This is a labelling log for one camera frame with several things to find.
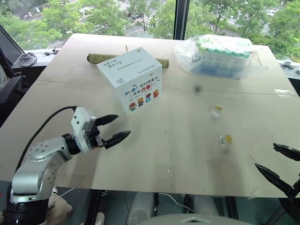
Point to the small grey metal part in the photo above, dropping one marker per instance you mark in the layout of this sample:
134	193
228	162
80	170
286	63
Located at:
288	63

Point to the green capped tube pack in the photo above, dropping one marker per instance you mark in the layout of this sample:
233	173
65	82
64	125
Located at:
220	56

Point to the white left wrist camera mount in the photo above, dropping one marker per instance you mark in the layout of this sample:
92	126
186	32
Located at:
80	122

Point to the grey rounded robot torso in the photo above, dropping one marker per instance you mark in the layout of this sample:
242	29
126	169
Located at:
201	219

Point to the clear plastic bag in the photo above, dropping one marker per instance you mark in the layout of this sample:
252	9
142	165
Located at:
185	58

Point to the black office chair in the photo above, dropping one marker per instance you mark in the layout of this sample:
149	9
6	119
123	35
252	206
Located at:
9	86

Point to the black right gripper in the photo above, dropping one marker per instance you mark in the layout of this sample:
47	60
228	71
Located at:
296	191

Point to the black window pillar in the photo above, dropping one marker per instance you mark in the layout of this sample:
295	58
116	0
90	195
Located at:
181	18

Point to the olive brown rolled mat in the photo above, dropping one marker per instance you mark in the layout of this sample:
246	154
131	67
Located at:
98	58

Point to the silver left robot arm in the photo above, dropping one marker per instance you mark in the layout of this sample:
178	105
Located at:
39	152

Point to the beige cloth bundle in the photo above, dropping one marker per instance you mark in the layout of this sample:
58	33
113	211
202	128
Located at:
59	206

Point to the white printed cardboard box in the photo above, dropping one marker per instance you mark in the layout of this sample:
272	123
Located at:
131	70

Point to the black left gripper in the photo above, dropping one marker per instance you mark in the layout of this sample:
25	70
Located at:
93	137

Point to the clear tape strip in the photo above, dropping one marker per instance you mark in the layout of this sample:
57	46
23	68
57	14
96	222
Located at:
283	92

